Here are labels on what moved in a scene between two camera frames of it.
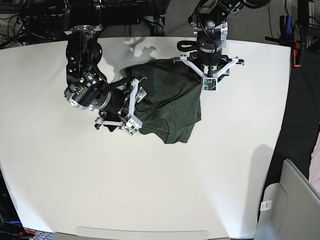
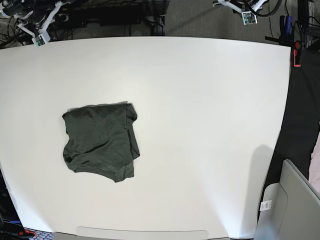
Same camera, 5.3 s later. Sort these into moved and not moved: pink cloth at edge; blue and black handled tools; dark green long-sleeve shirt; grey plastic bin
Moved: dark green long-sleeve shirt
Not moved: blue and black handled tools; grey plastic bin; pink cloth at edge
